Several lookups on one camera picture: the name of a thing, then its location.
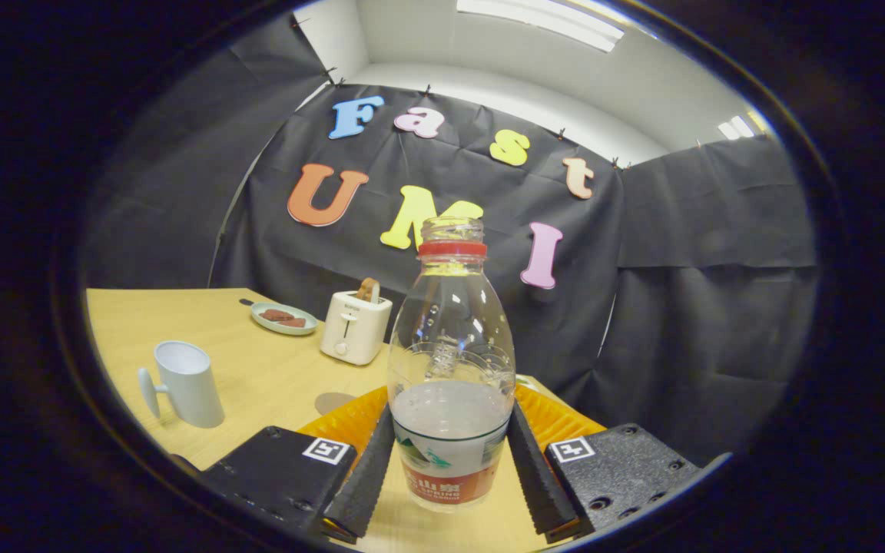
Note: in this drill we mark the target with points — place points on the pale blue cup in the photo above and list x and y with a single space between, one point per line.
193 392

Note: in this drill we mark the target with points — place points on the clear plastic bottle red label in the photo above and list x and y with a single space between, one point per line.
450 346

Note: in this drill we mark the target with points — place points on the pale green plate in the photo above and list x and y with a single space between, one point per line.
266 322

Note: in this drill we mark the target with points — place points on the black backdrop cloth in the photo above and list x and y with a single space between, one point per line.
681 307

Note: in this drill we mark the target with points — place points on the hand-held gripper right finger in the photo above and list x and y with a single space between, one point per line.
535 476

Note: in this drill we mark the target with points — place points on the brown bread slice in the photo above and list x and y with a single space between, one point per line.
369 290

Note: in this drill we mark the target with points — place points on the white toaster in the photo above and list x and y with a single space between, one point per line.
354 330

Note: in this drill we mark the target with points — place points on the ceiling light panel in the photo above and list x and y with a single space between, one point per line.
542 19
736 127

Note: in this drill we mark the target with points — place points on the wooden table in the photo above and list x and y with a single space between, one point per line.
258 376

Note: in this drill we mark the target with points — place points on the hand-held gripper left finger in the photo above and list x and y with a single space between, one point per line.
369 480

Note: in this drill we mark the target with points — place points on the reddish brown food piece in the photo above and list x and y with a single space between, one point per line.
294 322
276 315

